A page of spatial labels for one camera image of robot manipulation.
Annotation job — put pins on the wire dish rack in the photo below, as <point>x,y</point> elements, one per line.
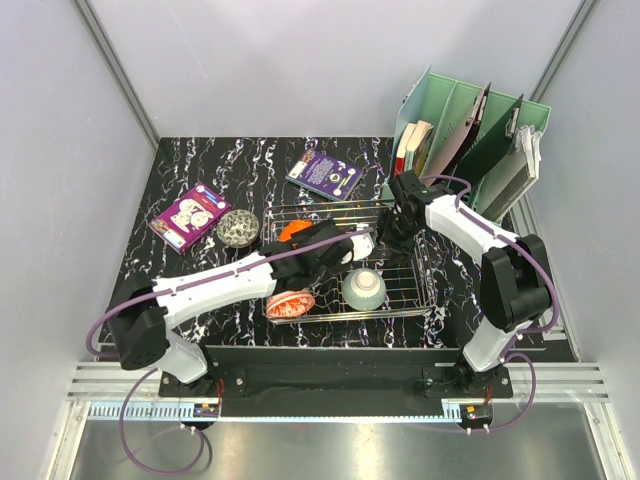
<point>410,290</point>

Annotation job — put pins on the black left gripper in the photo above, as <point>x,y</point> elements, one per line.
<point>310,234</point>

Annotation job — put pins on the cream paperback book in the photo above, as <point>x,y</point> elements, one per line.
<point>415,144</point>

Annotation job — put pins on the purple rabbit picture book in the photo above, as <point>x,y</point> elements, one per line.
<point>190,217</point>

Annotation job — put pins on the dark purple paperback book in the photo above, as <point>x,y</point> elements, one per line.
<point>324,175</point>

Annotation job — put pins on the red spine book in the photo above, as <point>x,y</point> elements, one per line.
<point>399,166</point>

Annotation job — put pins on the red white floral bowl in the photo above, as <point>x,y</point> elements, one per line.
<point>289,304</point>

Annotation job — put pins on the aluminium frame rail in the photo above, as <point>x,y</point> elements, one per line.
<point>112,395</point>

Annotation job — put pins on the pale green upturned bowl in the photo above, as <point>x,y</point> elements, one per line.
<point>364,289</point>

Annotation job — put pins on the orange bowl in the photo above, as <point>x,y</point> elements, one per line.
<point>294,227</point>

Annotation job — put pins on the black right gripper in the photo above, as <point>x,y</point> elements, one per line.
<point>402,250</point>

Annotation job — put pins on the dark green clipboard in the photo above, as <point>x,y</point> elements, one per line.
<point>491,148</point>

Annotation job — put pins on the pink clipboard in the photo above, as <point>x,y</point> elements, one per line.
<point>458,128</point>

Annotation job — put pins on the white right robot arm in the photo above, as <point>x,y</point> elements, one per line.
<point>517,295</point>

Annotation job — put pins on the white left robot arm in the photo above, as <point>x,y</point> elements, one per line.
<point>144,313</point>

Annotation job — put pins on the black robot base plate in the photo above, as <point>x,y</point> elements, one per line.
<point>434,371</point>

